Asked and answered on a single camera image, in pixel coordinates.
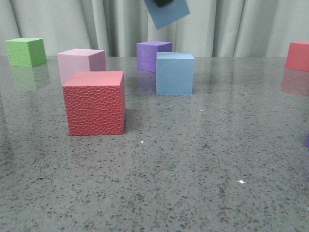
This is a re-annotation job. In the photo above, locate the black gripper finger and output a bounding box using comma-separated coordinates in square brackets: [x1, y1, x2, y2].
[154, 0, 173, 7]

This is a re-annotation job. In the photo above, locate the light blue foam cube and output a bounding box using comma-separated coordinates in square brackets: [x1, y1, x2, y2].
[156, 52, 195, 95]

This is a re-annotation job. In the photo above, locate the purple foam cube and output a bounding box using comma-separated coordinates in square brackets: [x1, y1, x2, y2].
[137, 41, 173, 73]

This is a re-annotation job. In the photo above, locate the grey-green curtain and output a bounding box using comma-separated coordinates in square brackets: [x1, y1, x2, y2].
[0, 0, 309, 57]

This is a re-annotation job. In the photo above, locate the pink foam cube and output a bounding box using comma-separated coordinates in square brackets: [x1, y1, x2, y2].
[57, 48, 106, 84]

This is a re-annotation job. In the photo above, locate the large red textured cube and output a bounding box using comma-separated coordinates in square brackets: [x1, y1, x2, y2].
[62, 71, 126, 136]

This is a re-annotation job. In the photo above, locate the green foam cube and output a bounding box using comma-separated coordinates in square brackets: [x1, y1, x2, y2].
[5, 38, 47, 67]

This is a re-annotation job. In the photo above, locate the red cube at right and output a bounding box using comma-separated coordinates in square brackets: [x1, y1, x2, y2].
[285, 40, 309, 72]

